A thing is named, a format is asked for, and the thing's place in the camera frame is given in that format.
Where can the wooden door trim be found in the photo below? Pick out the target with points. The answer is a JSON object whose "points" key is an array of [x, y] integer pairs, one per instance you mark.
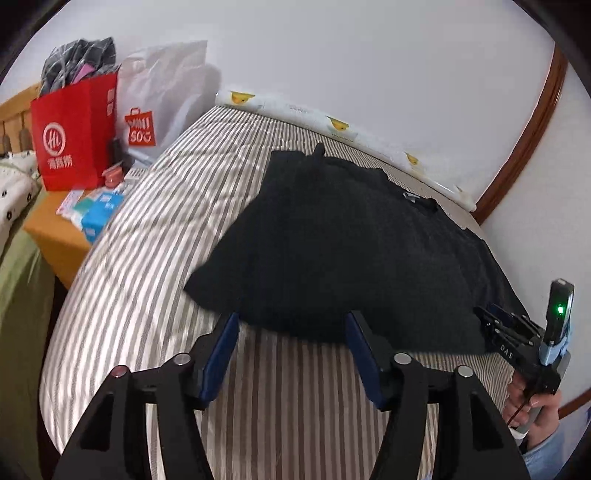
{"points": [[540, 124]]}

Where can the white floral quilt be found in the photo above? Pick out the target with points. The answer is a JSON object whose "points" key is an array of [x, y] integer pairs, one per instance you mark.
{"points": [[14, 184]]}

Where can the person's right forearm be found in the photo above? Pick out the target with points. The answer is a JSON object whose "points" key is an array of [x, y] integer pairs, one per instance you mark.
{"points": [[545, 461]]}

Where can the blue tissue pack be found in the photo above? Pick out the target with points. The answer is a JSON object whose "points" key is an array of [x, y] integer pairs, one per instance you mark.
{"points": [[83, 205], [100, 217]]}

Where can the dark small bottle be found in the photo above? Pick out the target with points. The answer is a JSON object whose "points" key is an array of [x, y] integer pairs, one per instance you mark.
{"points": [[115, 152]]}

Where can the pink round container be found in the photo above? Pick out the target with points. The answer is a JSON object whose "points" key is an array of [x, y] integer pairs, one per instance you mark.
{"points": [[113, 177]]}

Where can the dark plaid cloth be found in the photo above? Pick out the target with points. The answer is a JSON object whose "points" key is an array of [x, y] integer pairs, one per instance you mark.
{"points": [[83, 55]]}

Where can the wooden nightstand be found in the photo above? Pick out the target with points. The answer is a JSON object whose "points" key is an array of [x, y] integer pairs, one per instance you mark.
{"points": [[51, 230]]}

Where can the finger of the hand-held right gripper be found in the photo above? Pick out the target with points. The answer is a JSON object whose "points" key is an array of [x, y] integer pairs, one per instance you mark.
{"points": [[487, 323], [519, 323]]}

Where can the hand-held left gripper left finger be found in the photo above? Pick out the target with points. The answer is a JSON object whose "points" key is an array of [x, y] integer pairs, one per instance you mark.
{"points": [[221, 360]]}

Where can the green bedsheet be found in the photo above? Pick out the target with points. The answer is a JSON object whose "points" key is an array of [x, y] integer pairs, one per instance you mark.
{"points": [[23, 323]]}

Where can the striped mattress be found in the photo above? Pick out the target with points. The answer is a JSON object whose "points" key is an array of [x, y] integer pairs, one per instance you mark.
{"points": [[152, 277]]}

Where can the white plastic shopping bag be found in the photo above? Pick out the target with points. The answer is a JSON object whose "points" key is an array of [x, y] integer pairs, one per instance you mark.
{"points": [[161, 78]]}

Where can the black sweater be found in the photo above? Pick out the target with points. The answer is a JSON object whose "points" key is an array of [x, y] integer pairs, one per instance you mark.
{"points": [[346, 254]]}

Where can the wooden baseboard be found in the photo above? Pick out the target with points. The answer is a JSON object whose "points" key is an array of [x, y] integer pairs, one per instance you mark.
{"points": [[572, 405]]}

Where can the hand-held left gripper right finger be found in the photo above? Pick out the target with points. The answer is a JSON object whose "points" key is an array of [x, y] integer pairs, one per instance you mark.
{"points": [[364, 364]]}

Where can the wooden headboard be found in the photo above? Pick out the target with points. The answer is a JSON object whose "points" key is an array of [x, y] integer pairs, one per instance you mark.
{"points": [[14, 120]]}

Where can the person's right hand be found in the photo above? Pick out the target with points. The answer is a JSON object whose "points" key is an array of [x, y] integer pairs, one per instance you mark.
{"points": [[547, 415]]}

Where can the red paper bag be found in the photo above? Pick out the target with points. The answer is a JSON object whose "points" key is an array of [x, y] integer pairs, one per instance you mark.
{"points": [[69, 138]]}

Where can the white pillow with yellow ducks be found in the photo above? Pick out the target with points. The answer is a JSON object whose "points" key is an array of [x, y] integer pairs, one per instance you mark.
{"points": [[286, 108]]}

